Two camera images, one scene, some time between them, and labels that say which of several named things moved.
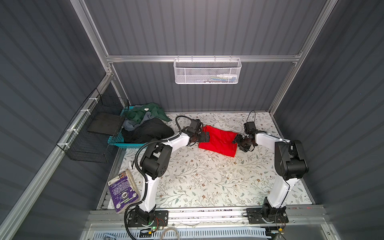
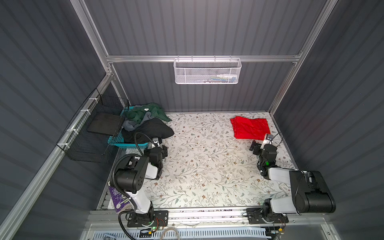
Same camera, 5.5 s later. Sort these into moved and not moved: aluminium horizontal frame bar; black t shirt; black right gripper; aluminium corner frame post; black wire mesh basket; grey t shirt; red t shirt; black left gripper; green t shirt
Moved: black left gripper; black right gripper; red t shirt
Not moved: black wire mesh basket; black t shirt; aluminium horizontal frame bar; green t shirt; grey t shirt; aluminium corner frame post
